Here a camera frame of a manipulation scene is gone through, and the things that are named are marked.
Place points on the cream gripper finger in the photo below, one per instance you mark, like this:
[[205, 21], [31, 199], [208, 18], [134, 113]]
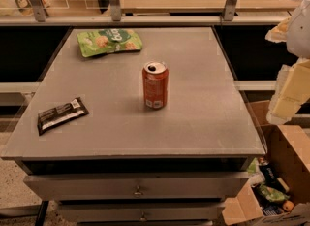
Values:
[[292, 90]]

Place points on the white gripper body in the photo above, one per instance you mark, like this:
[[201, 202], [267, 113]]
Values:
[[299, 34]]

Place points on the orange soda can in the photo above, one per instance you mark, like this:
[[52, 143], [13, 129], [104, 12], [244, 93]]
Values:
[[155, 76]]

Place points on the dark bottle in box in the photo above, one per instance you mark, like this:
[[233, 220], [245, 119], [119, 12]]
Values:
[[271, 177]]

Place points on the cardboard box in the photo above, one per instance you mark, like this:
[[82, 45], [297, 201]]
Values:
[[289, 154]]

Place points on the green packet in box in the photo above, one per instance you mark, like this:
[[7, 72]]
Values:
[[272, 195]]

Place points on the upper grey drawer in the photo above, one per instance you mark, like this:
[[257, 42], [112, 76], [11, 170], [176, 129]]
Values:
[[137, 186]]

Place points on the grey drawer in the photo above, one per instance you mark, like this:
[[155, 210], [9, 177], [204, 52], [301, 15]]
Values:
[[137, 186], [141, 212]]

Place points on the green snack bag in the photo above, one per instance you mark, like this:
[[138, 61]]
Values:
[[106, 41]]

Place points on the black snack bar wrapper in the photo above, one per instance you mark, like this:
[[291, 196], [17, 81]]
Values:
[[59, 115]]

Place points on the lower grey drawer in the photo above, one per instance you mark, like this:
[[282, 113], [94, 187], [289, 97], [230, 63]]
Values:
[[141, 212]]

